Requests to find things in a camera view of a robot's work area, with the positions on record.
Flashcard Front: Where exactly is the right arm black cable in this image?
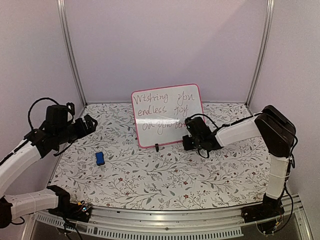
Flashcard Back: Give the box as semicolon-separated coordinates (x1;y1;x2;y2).
186;113;300;226

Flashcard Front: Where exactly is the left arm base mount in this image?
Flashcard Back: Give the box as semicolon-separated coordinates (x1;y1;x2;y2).
47;185;92;223

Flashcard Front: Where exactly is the pink framed whiteboard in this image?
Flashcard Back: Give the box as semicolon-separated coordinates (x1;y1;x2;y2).
131;83;204;149

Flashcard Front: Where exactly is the blue whiteboard eraser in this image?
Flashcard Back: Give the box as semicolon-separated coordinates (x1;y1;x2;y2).
95;151;105;166

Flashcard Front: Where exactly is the aluminium frame post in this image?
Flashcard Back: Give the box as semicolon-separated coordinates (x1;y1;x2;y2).
56;0;88;107
245;0;275;108

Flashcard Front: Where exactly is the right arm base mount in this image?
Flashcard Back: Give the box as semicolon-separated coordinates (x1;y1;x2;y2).
241;194;285;235

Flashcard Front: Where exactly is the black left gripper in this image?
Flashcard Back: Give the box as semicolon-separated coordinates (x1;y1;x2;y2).
55;114;98;146

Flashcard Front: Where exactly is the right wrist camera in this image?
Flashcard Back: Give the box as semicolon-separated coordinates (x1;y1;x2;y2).
184;117;194;135

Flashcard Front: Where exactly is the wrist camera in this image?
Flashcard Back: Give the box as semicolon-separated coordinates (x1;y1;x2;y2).
184;117;194;135
66;102;75;124

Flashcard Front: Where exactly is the right aluminium frame post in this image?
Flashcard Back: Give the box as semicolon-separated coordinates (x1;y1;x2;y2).
245;0;275;108

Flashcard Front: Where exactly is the left aluminium frame post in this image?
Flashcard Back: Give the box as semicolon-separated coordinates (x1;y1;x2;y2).
56;0;88;107

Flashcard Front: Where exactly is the floral patterned table mat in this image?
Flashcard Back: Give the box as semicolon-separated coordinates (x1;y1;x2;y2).
51;103;270;211

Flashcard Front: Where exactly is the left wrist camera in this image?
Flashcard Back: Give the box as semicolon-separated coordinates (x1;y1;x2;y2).
66;102;75;124

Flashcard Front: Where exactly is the front aluminium rail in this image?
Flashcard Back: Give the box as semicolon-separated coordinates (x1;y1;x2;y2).
22;194;316;240

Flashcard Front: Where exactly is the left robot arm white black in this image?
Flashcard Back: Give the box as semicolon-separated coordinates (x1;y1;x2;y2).
0;102;98;229

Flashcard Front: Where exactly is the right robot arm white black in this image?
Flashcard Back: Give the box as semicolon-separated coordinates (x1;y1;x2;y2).
182;105;298;218

